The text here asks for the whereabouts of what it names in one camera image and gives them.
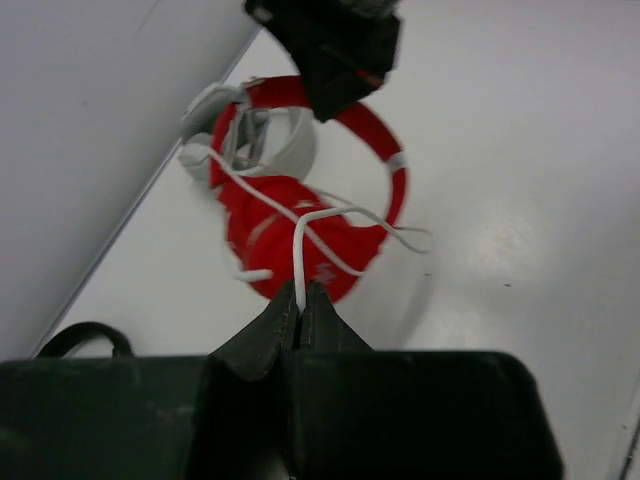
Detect grey white headphones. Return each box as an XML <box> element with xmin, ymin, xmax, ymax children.
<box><xmin>177</xmin><ymin>83</ymin><xmax>316</xmax><ymax>183</ymax></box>

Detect red headphones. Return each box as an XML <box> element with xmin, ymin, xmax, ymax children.
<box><xmin>209</xmin><ymin>76</ymin><xmax>408</xmax><ymax>301</ymax></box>

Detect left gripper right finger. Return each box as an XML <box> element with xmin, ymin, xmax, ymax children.
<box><xmin>287</xmin><ymin>283</ymin><xmax>564</xmax><ymax>479</ymax></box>

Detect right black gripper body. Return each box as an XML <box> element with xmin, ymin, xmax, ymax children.
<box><xmin>243</xmin><ymin>0</ymin><xmax>402</xmax><ymax>122</ymax></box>

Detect black headphones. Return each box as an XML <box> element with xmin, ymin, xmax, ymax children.
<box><xmin>36</xmin><ymin>322</ymin><xmax>134</xmax><ymax>358</ymax></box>

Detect white headphone cable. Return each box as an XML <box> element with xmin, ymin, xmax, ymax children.
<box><xmin>204</xmin><ymin>147</ymin><xmax>434</xmax><ymax>309</ymax></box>

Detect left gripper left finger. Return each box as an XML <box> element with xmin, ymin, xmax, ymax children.
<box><xmin>1</xmin><ymin>282</ymin><xmax>298</xmax><ymax>479</ymax></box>

